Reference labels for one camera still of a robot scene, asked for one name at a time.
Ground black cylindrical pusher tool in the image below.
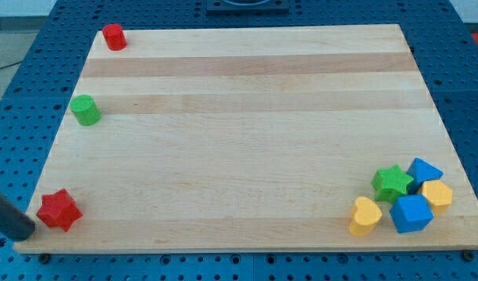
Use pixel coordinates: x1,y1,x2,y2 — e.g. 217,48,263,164
0,193,35,241

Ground red star block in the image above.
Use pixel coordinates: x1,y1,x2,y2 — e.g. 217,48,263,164
37,189,83,232

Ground wooden board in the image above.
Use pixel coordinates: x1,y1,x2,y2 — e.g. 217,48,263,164
14,24,478,254

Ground green star block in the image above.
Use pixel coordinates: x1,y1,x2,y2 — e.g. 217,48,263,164
371,165,414,205

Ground green cylinder block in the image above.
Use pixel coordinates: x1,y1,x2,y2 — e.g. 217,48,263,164
70,94,101,126

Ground red cylinder block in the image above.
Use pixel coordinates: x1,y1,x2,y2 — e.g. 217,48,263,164
102,23,127,51

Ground yellow heart block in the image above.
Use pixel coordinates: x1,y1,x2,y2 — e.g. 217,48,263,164
348,197,383,237

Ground blue cube block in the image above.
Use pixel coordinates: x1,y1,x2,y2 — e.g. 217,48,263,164
389,194,434,233

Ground blue triangle block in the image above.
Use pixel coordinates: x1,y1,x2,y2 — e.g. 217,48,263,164
406,158,444,194

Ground yellow pentagon block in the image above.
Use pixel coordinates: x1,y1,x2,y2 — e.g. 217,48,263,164
419,180,453,217

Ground black cable on floor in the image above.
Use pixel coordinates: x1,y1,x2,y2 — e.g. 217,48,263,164
0,60,24,75

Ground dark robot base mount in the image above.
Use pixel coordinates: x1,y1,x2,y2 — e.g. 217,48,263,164
205,0,290,15

